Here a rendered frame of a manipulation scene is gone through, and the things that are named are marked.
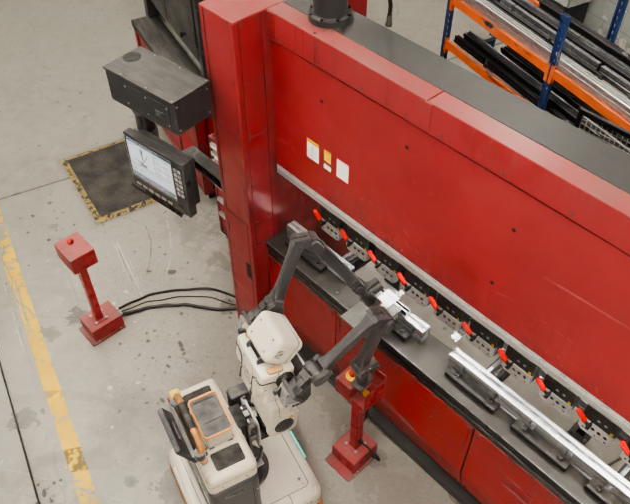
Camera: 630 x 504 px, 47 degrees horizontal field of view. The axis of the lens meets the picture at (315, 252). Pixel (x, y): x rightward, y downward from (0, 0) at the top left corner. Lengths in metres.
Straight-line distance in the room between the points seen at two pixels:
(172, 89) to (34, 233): 2.63
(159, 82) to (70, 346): 2.14
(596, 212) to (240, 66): 1.72
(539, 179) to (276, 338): 1.28
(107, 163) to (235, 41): 3.16
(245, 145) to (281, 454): 1.67
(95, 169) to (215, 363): 2.26
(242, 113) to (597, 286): 1.81
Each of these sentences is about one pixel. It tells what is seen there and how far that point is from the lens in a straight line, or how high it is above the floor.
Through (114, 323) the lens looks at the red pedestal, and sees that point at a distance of 4.98.
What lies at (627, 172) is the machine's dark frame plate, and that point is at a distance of 2.66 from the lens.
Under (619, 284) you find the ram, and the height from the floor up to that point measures 2.01.
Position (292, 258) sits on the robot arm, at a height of 1.50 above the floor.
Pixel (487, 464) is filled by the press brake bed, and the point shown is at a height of 0.58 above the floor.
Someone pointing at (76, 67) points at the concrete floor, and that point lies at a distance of 7.64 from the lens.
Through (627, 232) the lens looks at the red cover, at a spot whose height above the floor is 2.24.
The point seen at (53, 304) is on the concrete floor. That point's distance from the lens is 5.32.
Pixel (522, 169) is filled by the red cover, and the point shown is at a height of 2.25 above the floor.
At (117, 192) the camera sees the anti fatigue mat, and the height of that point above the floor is 0.02.
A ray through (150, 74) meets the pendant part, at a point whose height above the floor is 1.95.
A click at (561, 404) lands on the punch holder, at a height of 1.23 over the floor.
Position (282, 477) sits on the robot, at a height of 0.28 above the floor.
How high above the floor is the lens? 3.88
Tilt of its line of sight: 47 degrees down
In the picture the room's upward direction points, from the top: straight up
